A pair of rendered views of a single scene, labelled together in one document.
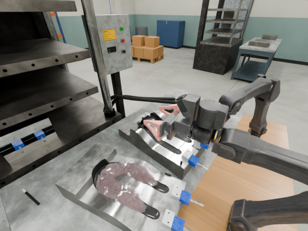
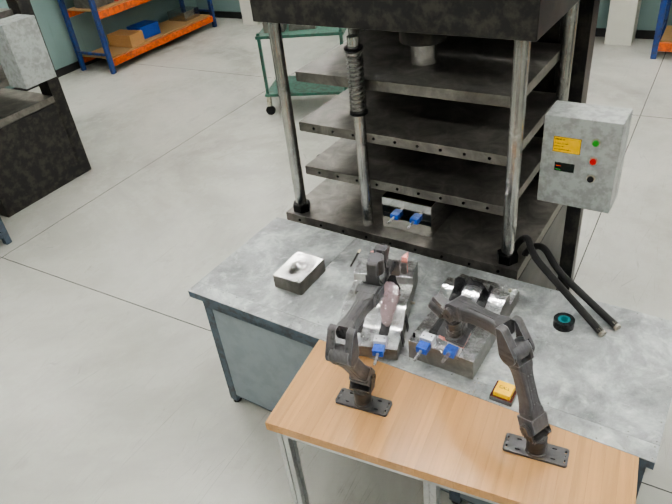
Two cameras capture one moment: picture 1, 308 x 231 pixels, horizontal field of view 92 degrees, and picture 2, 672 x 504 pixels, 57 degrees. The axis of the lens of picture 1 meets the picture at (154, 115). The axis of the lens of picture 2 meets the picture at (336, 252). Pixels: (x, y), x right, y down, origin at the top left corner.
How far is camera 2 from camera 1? 2.09 m
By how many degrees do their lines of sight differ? 67
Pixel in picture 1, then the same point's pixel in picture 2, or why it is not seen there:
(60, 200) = not seen: hidden behind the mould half
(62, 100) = (453, 198)
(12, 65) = (424, 144)
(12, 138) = (395, 205)
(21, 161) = (388, 231)
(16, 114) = (408, 187)
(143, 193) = (371, 317)
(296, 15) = not seen: outside the picture
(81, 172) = not seen: hidden behind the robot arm
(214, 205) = (386, 386)
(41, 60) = (449, 148)
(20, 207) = (345, 258)
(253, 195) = (409, 425)
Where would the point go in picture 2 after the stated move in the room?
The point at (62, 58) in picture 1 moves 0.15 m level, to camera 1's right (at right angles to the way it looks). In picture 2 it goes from (471, 154) to (483, 170)
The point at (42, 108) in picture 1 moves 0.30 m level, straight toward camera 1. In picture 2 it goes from (430, 194) to (393, 224)
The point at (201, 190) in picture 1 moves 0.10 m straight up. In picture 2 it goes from (400, 375) to (399, 356)
